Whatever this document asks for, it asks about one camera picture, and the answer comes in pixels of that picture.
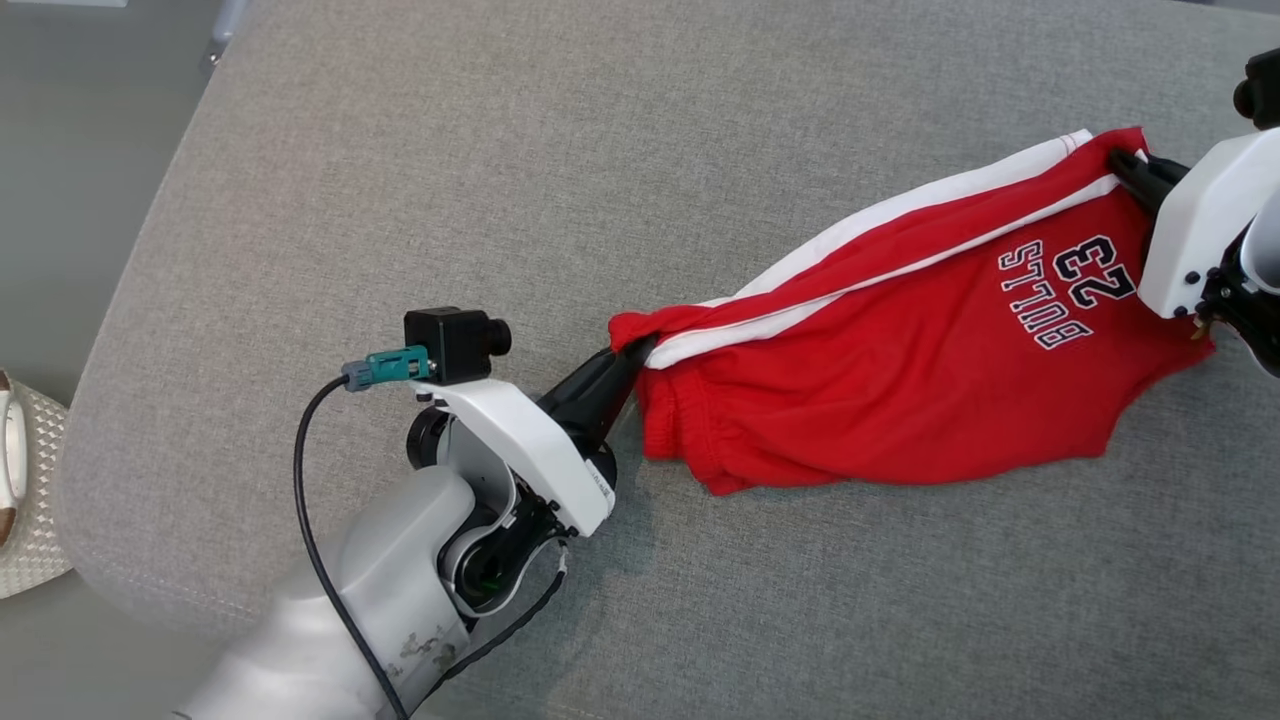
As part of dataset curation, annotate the white woven laundry basket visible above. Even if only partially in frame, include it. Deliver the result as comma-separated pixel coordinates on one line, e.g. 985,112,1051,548
0,370,73,601

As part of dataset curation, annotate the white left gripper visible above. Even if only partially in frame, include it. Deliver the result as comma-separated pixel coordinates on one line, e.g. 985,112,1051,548
415,335,658,538

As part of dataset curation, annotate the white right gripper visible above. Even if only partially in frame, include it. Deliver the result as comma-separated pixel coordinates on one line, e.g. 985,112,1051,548
1108,128,1280,321

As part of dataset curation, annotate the teal left camera connector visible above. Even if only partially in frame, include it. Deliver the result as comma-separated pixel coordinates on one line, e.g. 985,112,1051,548
342,345,433,393

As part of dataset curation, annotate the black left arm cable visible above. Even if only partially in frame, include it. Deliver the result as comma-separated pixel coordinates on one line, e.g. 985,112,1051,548
293,375,411,720

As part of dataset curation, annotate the red Bulls shorts white stripe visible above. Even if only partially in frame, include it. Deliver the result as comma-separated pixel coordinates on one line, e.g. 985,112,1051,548
610,127,1216,496

